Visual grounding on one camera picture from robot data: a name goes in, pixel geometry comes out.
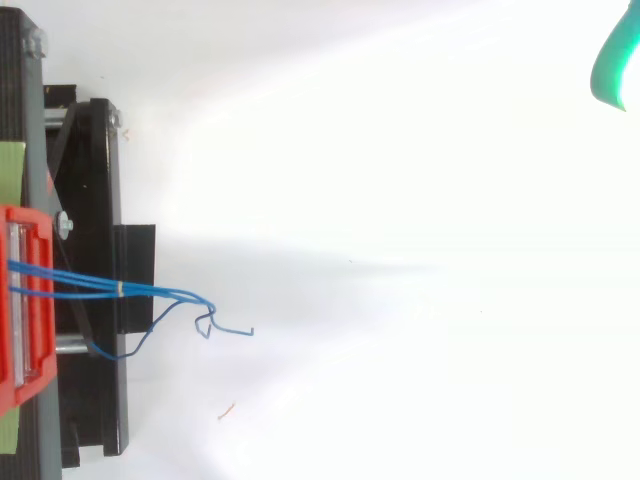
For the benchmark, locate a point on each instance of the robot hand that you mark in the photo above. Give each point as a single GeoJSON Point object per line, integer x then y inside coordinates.
{"type": "Point", "coordinates": [609, 70]}

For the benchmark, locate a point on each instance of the black stand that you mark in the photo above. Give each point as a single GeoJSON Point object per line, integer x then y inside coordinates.
{"type": "Point", "coordinates": [95, 200]}

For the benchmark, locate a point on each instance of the red bin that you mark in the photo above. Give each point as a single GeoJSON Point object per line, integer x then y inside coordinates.
{"type": "Point", "coordinates": [35, 300]}

